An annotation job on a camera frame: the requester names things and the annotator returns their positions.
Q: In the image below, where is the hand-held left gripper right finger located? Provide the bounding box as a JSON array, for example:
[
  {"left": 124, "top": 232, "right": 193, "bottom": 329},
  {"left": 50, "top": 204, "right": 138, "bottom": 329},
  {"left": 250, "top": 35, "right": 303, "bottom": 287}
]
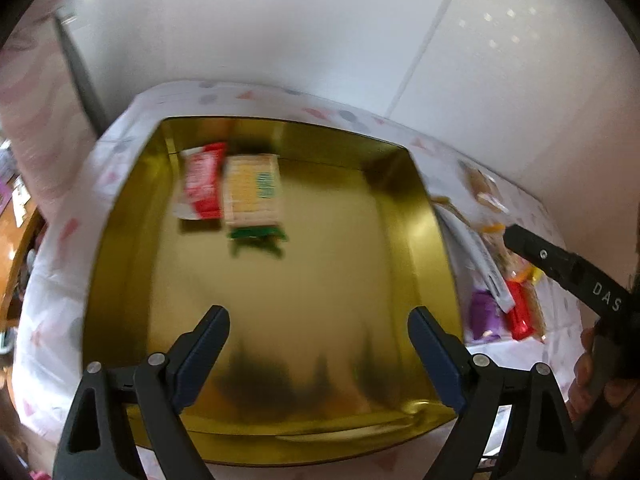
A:
[{"left": 407, "top": 306, "right": 586, "bottom": 480}]

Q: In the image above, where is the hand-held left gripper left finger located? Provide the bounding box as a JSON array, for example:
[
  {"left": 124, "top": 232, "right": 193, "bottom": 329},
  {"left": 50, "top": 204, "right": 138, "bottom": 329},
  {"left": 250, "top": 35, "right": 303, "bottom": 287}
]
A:
[{"left": 52, "top": 305, "right": 231, "bottom": 480}]

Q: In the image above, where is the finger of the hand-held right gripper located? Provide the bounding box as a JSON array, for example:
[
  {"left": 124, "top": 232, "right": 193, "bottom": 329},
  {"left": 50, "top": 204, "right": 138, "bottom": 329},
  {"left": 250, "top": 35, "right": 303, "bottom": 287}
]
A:
[{"left": 502, "top": 224, "right": 586, "bottom": 283}]

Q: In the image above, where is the yellow-edged clear snack packet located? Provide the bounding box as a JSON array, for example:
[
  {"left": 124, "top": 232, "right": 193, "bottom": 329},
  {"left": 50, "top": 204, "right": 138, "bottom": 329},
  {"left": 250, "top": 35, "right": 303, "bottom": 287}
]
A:
[{"left": 475, "top": 222, "right": 543, "bottom": 281}]

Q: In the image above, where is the gold tin box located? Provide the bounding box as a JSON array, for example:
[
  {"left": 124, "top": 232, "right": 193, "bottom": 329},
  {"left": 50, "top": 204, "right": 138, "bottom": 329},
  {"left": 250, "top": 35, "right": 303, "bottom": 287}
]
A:
[{"left": 80, "top": 116, "right": 466, "bottom": 466}]

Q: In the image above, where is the person's right hand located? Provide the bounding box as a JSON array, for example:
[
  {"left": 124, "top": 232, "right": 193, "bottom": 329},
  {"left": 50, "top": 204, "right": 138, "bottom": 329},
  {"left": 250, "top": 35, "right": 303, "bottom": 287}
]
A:
[{"left": 567, "top": 327, "right": 640, "bottom": 423}]

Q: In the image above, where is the purple snack packet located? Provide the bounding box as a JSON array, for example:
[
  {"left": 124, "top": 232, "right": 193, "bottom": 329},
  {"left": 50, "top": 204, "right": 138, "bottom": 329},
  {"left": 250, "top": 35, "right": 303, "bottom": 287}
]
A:
[{"left": 467, "top": 287, "right": 503, "bottom": 343}]

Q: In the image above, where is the white long snack packet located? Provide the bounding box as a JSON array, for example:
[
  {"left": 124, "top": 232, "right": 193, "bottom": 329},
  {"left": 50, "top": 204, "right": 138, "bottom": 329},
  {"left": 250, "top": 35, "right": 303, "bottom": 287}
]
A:
[{"left": 435, "top": 205, "right": 516, "bottom": 311}]

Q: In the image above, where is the clear cracker packet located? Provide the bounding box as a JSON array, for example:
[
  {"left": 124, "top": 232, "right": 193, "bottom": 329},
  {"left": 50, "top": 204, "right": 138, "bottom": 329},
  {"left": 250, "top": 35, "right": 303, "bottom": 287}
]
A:
[{"left": 460, "top": 160, "right": 511, "bottom": 213}]

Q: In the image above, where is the green snack packet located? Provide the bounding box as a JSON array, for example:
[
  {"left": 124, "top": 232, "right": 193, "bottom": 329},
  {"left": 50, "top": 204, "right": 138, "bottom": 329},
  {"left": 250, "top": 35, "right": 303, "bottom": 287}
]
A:
[{"left": 227, "top": 225, "right": 291, "bottom": 245}]

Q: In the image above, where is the white patterned tablecloth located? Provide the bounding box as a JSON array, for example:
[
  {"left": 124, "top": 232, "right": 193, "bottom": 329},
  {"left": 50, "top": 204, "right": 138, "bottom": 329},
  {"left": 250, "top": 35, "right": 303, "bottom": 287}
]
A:
[{"left": 10, "top": 80, "right": 586, "bottom": 480}]

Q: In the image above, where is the red and white snack packet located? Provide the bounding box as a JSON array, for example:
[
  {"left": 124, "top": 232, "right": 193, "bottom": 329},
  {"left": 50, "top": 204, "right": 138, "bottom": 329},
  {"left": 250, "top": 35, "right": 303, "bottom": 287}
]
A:
[{"left": 172, "top": 141, "right": 229, "bottom": 221}]

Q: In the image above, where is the beige cracker packet green label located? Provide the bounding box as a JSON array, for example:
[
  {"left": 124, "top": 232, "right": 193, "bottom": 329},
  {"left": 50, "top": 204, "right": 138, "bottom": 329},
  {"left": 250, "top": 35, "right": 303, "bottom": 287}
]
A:
[{"left": 220, "top": 153, "right": 283, "bottom": 227}]

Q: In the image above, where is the wooden furniture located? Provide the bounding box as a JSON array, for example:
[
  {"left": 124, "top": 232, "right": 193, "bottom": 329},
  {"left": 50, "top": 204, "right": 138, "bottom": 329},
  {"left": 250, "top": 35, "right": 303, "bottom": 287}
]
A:
[{"left": 0, "top": 200, "right": 47, "bottom": 311}]

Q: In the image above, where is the pink curtain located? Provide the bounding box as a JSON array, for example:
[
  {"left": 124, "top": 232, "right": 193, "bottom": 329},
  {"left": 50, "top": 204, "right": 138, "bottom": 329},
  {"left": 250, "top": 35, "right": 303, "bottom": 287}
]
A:
[{"left": 0, "top": 0, "right": 101, "bottom": 211}]

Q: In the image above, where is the dark pole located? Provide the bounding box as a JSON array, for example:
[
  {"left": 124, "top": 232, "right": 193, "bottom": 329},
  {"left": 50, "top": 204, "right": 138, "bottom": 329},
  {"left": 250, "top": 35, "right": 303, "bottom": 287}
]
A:
[{"left": 54, "top": 12, "right": 112, "bottom": 133}]

